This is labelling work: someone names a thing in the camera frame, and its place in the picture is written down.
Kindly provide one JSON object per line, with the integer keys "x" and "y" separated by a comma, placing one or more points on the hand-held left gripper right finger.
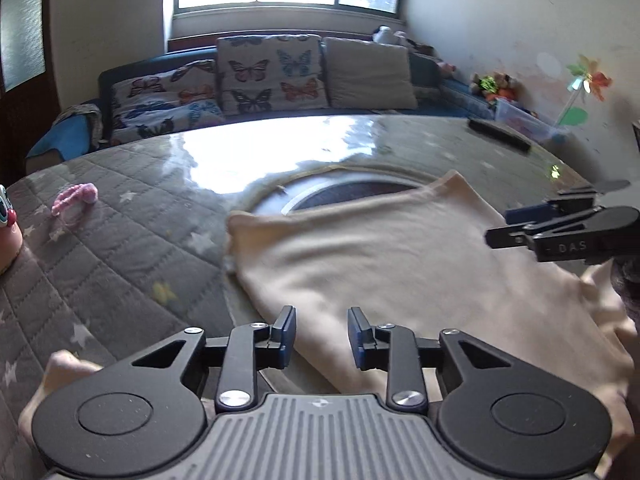
{"x": 358, "y": 336}

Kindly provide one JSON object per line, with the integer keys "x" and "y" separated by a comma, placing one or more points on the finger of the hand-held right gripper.
{"x": 515, "y": 238}
{"x": 525, "y": 214}

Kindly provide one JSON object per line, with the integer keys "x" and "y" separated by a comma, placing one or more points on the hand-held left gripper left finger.
{"x": 286, "y": 334}

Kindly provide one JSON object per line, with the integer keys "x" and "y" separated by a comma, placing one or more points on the cream sweatshirt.
{"x": 400, "y": 270}

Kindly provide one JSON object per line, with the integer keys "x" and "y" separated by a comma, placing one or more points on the black remote control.
{"x": 500, "y": 135}

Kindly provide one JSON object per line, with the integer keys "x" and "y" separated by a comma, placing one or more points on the clear plastic storage box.
{"x": 525, "y": 120}

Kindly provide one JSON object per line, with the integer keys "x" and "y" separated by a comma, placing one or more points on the black cabinet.
{"x": 636, "y": 135}

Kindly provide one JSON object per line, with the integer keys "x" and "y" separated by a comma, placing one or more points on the pile of plush toys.
{"x": 492, "y": 87}

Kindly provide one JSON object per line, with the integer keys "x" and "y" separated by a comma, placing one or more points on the round black hot plate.
{"x": 350, "y": 192}

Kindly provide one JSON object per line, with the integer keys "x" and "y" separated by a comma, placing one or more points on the colourful pinwheel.
{"x": 587, "y": 80}

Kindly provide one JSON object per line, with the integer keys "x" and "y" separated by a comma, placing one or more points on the pink plush toy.
{"x": 447, "y": 66}

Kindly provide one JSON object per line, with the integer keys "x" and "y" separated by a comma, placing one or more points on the beige cushion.
{"x": 367, "y": 72}

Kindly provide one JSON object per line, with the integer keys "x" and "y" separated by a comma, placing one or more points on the white plush toy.
{"x": 384, "y": 35}

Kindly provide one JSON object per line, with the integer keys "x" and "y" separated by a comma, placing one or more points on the pink hair scrunchie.
{"x": 75, "y": 199}

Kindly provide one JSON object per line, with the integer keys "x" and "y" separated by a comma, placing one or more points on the square butterfly print cushion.
{"x": 270, "y": 75}

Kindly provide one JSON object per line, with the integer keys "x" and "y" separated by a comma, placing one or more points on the long butterfly print cushion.
{"x": 160, "y": 105}

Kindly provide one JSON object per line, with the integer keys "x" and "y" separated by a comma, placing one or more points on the pink cartoon water bottle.
{"x": 7, "y": 232}

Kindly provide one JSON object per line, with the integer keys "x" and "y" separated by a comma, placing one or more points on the blue blanket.
{"x": 65, "y": 132}

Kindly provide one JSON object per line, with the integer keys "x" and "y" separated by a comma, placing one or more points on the dark blue sofa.
{"x": 135, "y": 70}

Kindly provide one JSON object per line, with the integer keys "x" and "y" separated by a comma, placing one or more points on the dark wooden glass door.
{"x": 22, "y": 25}

